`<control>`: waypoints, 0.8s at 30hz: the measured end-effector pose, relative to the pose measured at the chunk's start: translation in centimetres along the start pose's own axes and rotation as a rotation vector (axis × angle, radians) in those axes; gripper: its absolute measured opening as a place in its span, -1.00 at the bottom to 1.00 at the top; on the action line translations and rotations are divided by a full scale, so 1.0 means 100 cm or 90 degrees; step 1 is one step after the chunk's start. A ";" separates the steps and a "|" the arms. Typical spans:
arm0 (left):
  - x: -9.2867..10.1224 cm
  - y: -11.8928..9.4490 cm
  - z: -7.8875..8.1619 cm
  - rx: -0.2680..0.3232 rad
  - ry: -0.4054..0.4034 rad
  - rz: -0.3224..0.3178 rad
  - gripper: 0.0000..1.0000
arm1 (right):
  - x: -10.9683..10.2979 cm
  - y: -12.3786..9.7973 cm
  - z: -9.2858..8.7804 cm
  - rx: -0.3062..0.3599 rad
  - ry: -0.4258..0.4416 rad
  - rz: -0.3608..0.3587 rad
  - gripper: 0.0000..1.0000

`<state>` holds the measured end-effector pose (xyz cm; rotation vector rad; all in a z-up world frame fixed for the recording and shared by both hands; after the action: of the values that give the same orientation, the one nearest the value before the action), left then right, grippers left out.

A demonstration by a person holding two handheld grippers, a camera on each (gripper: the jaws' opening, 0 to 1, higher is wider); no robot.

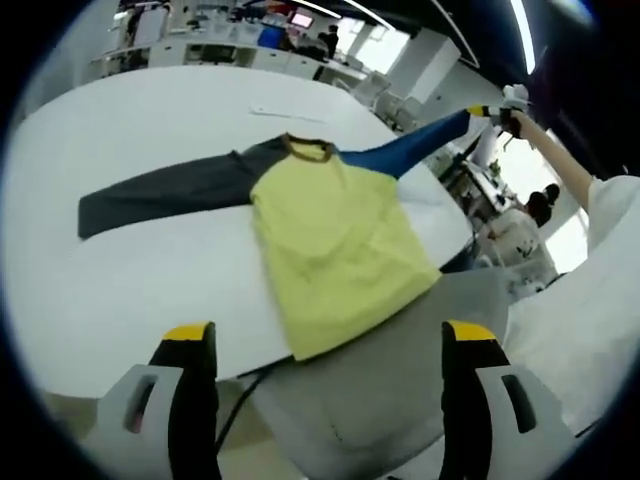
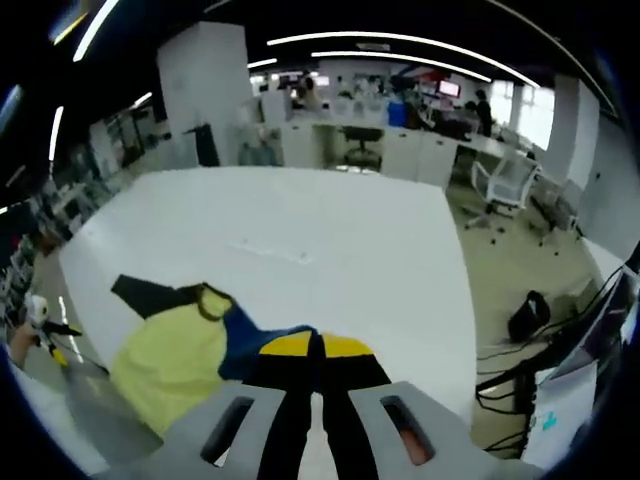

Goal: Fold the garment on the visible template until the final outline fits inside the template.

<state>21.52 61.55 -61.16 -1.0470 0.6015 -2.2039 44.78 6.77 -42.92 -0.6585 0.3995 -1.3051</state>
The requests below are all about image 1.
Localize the white square pillar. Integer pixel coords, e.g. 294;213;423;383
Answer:
387;27;462;109

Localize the white mesh office chair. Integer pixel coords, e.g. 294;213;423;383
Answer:
349;69;397;109

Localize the black cable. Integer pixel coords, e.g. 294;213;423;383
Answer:
214;369;269;480

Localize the yellow blue grey garment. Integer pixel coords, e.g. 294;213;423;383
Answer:
77;107;474;363

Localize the white cabinet row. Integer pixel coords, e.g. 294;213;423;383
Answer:
89;37;374;84

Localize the person's right hand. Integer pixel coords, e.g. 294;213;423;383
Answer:
507;108;531;140

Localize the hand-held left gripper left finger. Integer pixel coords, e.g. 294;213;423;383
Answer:
84;321;222;480

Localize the ceiling light strip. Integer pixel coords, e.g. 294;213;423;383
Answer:
509;0;538;77

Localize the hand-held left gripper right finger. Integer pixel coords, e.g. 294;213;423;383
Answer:
440;319;577;480

